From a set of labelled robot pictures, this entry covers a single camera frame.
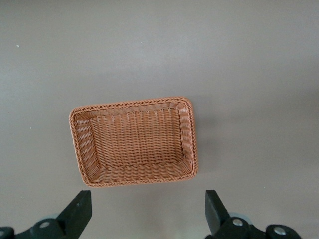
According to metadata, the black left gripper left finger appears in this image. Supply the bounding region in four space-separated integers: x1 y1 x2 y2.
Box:
0 190 93 239

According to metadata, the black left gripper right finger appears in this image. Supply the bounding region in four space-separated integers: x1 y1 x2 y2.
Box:
204 190 304 239

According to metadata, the brown woven basket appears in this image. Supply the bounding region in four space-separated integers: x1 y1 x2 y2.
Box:
68 96 199 187

